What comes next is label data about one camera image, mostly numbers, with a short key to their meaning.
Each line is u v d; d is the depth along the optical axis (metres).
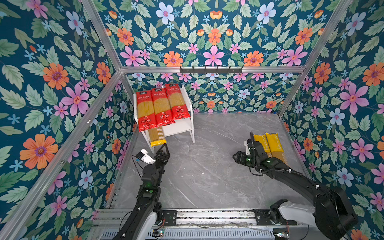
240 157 0.75
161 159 0.70
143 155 0.69
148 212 0.56
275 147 0.99
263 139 1.02
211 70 0.93
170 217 0.73
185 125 0.92
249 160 0.72
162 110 0.73
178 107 0.75
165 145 0.75
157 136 0.84
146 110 0.74
